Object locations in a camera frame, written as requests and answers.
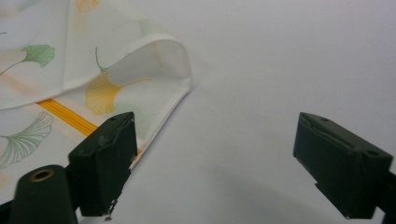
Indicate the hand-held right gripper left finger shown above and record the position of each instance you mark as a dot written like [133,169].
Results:
[102,168]

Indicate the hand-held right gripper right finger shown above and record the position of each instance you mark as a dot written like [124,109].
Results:
[339,165]

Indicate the white ginkgo leaf print pillowcase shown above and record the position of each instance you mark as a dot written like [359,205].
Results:
[62,62]

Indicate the pale grey table mat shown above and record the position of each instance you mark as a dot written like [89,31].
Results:
[264,68]

